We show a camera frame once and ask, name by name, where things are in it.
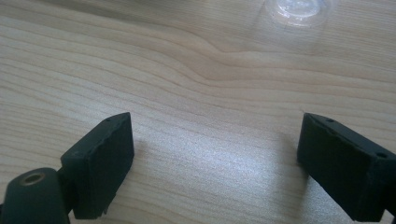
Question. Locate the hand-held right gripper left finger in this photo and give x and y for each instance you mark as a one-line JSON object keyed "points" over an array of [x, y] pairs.
{"points": [[99, 168]]}

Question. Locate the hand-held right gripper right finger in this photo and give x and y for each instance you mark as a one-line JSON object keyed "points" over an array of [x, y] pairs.
{"points": [[342, 168]]}

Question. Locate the clear plastic cup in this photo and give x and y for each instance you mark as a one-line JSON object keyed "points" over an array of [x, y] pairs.
{"points": [[297, 11]]}

